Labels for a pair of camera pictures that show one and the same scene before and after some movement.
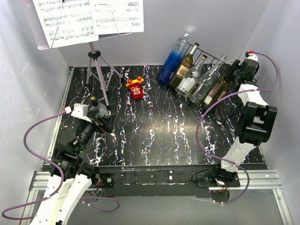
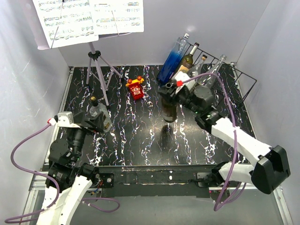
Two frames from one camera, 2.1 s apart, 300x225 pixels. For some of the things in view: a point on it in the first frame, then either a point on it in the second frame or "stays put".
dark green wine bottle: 221,87 → 169,111
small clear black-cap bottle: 102,109 stays put
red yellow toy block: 135,87 stays put
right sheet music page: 117,16 stays put
